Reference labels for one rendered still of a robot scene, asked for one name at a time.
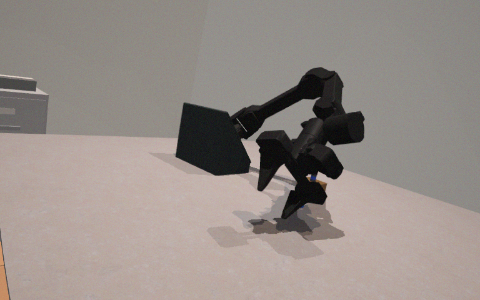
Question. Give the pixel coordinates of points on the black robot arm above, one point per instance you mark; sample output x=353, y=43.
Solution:
x=331, y=124

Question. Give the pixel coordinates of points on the tan wooden block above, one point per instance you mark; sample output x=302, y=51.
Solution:
x=323, y=184

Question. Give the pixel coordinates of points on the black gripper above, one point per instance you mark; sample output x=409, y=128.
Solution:
x=277, y=149

